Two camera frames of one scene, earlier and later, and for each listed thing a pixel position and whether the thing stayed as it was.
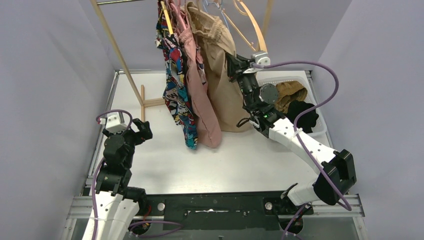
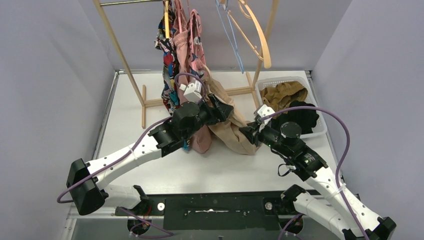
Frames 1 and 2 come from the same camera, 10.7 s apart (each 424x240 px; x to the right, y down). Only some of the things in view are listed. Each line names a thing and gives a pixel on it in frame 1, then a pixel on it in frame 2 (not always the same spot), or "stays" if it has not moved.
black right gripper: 237,65 → 252,131
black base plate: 221,211 stays
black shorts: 306,121 stays
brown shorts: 289,91 stays
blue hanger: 220,10 → 234,45
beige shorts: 213,42 → 226,133
